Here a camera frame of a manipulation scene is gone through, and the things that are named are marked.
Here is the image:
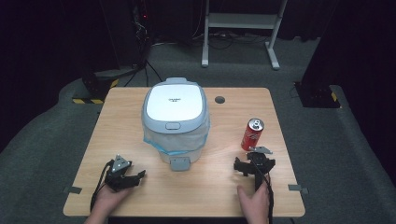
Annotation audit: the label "white grey lidded trash can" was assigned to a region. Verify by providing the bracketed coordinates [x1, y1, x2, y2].
[141, 77, 211, 172]

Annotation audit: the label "white trash bag blue rim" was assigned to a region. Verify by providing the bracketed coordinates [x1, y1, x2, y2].
[142, 119, 211, 156]

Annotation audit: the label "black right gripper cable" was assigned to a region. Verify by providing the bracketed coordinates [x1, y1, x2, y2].
[253, 161, 276, 224]

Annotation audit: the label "person's left hand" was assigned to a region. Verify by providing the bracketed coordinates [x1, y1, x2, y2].
[92, 184, 133, 220]

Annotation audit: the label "hanging black cable bundle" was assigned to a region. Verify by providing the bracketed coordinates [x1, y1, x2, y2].
[132, 0, 153, 68]

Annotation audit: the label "person's right hand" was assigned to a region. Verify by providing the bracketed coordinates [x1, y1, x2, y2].
[236, 181, 272, 224]

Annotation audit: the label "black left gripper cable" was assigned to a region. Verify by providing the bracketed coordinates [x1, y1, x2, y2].
[89, 159, 116, 213]

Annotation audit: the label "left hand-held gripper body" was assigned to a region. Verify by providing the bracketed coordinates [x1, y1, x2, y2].
[104, 154, 140, 192]

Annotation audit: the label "grey tape piece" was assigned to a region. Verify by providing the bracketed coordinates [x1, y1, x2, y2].
[63, 185, 83, 195]
[287, 183, 310, 196]

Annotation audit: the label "white metal stand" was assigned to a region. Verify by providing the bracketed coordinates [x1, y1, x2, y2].
[201, 0, 290, 71]

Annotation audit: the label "black cables under stand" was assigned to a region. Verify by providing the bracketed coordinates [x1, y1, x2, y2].
[191, 29, 270, 50]

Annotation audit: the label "black floor cable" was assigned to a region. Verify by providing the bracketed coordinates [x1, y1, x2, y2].
[123, 59, 163, 88]

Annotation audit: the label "black stand base yellow mark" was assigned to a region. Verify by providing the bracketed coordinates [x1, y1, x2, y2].
[293, 81, 342, 109]

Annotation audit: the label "black stand base striped tape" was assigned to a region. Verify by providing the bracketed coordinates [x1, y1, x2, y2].
[71, 67, 138, 105]

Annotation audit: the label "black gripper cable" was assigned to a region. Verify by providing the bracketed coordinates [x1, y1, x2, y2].
[89, 159, 116, 213]
[253, 161, 276, 224]

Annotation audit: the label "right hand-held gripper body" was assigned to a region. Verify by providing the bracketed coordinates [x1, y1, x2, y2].
[247, 146, 274, 191]

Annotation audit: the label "red soda can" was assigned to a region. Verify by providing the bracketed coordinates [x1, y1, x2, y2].
[240, 118, 265, 152]

